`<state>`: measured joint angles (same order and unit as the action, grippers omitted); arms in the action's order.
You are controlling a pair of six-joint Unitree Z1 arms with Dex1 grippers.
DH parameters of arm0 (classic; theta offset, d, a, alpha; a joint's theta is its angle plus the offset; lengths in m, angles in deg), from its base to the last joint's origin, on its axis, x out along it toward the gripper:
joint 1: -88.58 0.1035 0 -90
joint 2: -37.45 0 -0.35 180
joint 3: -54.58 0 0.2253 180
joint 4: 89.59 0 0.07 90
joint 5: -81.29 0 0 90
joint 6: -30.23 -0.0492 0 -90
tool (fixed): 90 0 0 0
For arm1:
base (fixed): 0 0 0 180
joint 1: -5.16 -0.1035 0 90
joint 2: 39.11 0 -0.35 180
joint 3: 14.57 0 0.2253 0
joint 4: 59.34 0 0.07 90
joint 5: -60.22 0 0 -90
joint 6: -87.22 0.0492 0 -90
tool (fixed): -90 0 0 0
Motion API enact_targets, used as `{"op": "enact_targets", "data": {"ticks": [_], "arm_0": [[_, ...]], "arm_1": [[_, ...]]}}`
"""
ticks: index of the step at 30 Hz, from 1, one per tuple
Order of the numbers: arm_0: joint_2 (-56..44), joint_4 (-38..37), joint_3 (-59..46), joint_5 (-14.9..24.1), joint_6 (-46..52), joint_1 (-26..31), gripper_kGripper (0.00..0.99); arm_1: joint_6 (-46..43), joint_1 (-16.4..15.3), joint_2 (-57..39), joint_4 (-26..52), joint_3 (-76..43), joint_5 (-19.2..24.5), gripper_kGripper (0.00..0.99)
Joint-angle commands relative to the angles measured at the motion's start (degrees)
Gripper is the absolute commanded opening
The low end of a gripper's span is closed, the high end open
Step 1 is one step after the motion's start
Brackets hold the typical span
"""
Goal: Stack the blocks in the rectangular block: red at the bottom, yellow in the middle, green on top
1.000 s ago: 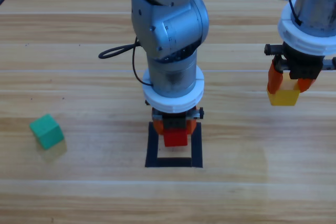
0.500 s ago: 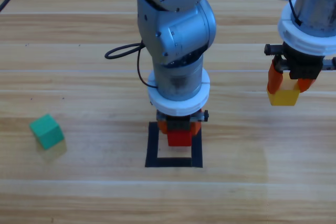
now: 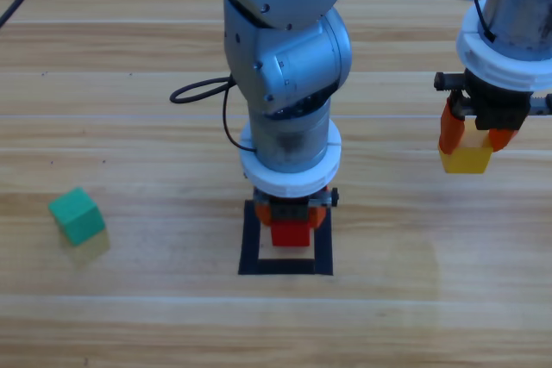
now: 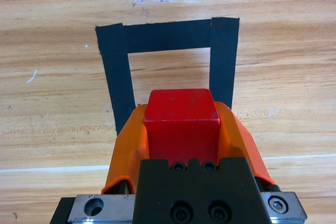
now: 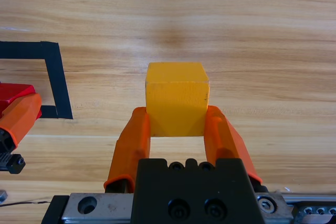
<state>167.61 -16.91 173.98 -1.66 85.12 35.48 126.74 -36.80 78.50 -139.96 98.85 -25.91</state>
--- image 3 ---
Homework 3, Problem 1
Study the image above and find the red wooden cube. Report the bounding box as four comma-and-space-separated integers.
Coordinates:
270, 220, 312, 248

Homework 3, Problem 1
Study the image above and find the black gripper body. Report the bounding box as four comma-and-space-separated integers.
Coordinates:
433, 70, 552, 132
254, 186, 340, 221

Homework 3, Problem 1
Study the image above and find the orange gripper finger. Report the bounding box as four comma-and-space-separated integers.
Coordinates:
254, 203, 273, 227
438, 98, 467, 156
306, 206, 325, 229
487, 128, 520, 153

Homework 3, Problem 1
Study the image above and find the black tape square outline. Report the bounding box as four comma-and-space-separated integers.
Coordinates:
237, 198, 335, 277

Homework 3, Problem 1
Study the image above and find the green wooden cube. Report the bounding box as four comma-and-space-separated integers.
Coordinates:
47, 186, 107, 247

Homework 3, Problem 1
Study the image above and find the yellow wooden cube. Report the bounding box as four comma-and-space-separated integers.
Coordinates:
438, 121, 494, 175

